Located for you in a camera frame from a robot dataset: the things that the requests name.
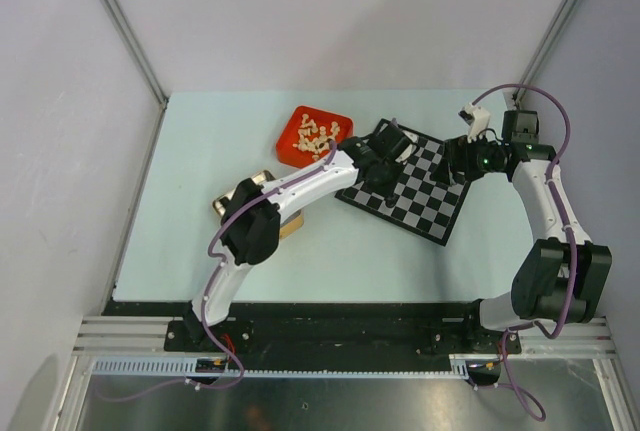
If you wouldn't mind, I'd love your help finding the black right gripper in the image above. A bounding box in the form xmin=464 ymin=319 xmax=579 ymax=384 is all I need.
xmin=430 ymin=129 xmax=505 ymax=187

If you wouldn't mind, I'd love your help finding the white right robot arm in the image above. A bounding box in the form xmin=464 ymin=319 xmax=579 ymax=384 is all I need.
xmin=431 ymin=104 xmax=612 ymax=352

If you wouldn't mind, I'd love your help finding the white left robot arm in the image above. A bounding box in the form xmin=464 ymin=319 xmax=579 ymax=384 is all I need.
xmin=184 ymin=121 xmax=417 ymax=351

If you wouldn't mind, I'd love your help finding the pile of white chess pieces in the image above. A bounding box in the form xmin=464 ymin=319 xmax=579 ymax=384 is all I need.
xmin=292 ymin=113 xmax=341 ymax=160

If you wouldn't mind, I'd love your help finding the black and white chessboard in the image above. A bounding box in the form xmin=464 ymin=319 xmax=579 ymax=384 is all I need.
xmin=335 ymin=127 xmax=470 ymax=246

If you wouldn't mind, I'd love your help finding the red plastic tray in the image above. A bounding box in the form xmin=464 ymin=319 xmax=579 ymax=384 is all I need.
xmin=275 ymin=106 xmax=354 ymax=168

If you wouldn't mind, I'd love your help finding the gold metal tin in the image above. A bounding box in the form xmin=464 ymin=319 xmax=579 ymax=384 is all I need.
xmin=209 ymin=169 xmax=305 ymax=242

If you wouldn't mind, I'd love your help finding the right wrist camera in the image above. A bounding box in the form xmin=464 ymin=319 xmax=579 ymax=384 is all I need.
xmin=458 ymin=103 xmax=491 ymax=143

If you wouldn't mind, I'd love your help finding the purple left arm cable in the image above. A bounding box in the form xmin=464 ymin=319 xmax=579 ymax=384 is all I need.
xmin=94 ymin=118 xmax=399 ymax=402

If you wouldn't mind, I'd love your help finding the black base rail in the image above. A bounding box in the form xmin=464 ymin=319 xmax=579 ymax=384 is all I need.
xmin=165 ymin=301 xmax=502 ymax=355

